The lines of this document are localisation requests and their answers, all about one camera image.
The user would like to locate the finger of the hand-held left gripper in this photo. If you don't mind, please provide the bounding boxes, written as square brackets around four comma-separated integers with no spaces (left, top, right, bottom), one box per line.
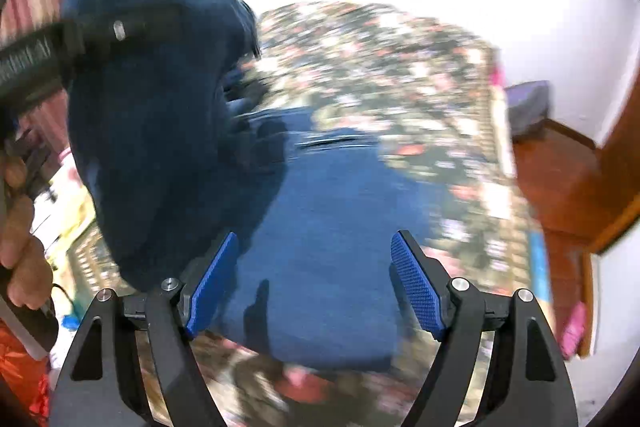
[62,0,263,75]

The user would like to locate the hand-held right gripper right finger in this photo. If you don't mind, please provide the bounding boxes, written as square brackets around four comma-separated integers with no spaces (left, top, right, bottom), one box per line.
[390,229,581,427]

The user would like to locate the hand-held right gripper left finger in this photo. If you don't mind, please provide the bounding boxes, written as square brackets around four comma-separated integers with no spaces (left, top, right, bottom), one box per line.
[47,231,241,427]

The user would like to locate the blue denim jacket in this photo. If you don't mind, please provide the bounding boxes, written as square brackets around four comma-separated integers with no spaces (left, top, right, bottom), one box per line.
[60,0,451,370]

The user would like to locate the person's left hand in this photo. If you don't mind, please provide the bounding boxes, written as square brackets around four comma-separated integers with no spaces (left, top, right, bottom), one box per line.
[0,147,55,310]

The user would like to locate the yellow cloth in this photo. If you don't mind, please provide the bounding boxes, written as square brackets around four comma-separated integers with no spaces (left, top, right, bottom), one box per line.
[52,187,97,253]

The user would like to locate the pink cloth item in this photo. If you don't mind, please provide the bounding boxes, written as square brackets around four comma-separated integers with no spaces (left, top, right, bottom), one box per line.
[557,302,587,360]

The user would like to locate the purple bag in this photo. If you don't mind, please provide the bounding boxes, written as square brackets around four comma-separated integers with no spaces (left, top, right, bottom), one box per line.
[505,80,551,142]

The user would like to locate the dark floral blanket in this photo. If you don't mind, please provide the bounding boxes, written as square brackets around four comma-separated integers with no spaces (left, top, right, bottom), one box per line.
[65,2,556,427]

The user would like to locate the orange-red patterned cloth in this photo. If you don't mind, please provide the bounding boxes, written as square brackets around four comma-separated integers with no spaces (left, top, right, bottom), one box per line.
[0,322,51,427]

